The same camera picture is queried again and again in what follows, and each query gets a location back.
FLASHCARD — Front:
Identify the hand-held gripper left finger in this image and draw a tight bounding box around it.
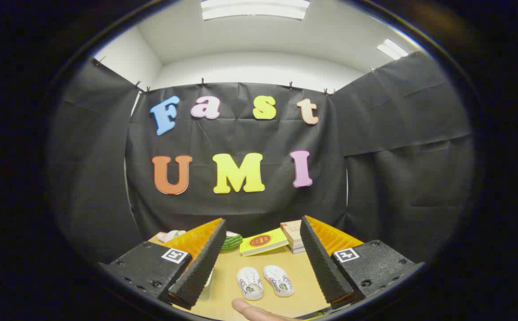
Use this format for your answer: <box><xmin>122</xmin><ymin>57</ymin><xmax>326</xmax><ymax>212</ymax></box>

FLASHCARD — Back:
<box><xmin>99</xmin><ymin>218</ymin><xmax>227</xmax><ymax>311</ymax></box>

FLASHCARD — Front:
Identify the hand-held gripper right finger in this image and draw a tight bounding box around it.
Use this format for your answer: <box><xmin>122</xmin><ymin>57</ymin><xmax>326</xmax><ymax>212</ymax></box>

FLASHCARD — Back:
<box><xmin>300</xmin><ymin>216</ymin><xmax>425</xmax><ymax>310</ymax></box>

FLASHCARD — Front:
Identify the beige fabric storage box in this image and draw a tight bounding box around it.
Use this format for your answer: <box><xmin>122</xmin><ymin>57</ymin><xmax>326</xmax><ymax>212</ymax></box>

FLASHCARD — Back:
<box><xmin>198</xmin><ymin>267</ymin><xmax>216</xmax><ymax>301</ymax></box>

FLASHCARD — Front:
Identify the white canvas shoe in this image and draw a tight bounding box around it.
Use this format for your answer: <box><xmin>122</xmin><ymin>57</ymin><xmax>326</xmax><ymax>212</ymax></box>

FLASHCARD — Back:
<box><xmin>236</xmin><ymin>267</ymin><xmax>263</xmax><ymax>300</ymax></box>
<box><xmin>263</xmin><ymin>265</ymin><xmax>295</xmax><ymax>297</ymax></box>

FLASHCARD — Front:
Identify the watermelon slice plush toy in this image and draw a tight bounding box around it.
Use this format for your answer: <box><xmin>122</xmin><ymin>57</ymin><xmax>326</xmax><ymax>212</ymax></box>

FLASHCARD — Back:
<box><xmin>220</xmin><ymin>231</ymin><xmax>243</xmax><ymax>251</ymax></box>

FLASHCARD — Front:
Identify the pink star plush toy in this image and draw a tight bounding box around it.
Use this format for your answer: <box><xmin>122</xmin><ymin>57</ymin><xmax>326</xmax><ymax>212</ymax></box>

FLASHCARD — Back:
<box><xmin>156</xmin><ymin>230</ymin><xmax>187</xmax><ymax>243</ymax></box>

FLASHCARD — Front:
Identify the thick beige book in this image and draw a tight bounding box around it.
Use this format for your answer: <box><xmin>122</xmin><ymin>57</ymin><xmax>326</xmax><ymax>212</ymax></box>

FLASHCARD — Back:
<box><xmin>280</xmin><ymin>220</ymin><xmax>304</xmax><ymax>246</ymax></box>

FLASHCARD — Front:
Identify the yellow book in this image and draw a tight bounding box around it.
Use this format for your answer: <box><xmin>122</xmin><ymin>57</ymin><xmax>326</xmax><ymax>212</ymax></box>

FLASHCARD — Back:
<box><xmin>240</xmin><ymin>228</ymin><xmax>290</xmax><ymax>257</ymax></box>

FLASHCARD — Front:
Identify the black backdrop cloth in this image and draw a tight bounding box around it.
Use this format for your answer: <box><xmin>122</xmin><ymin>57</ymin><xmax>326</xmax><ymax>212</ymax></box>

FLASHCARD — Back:
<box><xmin>47</xmin><ymin>51</ymin><xmax>476</xmax><ymax>268</ymax></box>

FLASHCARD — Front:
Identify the small ceiling light panel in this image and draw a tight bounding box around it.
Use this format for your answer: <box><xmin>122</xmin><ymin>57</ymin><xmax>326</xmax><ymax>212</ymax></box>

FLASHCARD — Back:
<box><xmin>377</xmin><ymin>39</ymin><xmax>409</xmax><ymax>61</ymax></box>

